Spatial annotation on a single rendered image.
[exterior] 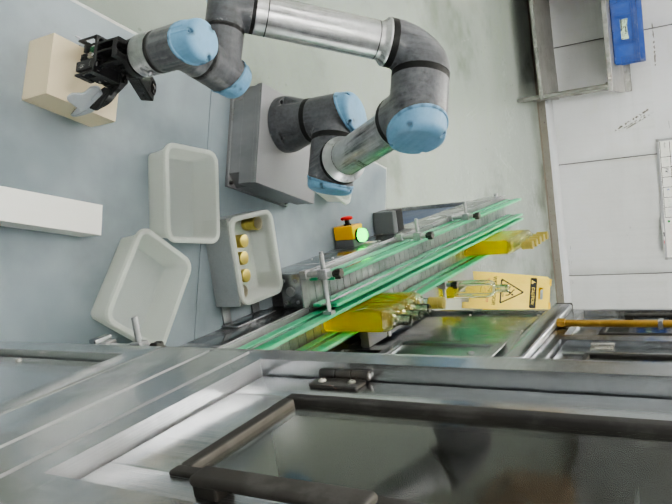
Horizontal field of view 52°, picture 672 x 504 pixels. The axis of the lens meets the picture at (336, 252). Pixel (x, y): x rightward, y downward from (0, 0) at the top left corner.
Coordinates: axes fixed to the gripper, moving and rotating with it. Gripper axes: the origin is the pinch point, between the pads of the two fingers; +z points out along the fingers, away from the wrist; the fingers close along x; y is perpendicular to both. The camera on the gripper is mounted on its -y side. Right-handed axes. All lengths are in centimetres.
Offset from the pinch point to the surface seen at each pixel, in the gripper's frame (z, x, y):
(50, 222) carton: -0.8, 29.2, 3.0
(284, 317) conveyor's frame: -7, 41, -63
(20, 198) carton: -0.8, 26.1, 9.5
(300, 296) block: -7, 35, -69
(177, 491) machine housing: -74, 63, 40
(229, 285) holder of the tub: 0, 34, -49
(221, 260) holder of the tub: 1, 28, -47
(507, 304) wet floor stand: 49, 0, -412
